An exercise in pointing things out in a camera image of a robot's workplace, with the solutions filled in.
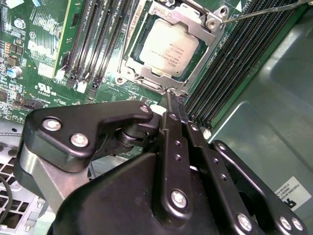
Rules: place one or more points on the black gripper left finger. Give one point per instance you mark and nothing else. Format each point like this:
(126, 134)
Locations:
(73, 117)

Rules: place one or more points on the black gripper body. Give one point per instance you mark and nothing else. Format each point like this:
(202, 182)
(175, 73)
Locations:
(110, 200)

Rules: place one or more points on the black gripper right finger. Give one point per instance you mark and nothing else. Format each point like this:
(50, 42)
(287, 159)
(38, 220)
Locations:
(220, 176)

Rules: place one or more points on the silver CPU chip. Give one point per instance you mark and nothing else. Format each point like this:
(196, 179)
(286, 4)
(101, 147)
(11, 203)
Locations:
(168, 46)

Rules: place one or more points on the metal CPU socket cover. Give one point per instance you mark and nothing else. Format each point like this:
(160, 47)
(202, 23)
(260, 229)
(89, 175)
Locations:
(195, 27)

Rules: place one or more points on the thin metal locking lever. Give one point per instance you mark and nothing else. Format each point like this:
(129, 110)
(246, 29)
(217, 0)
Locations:
(259, 12)

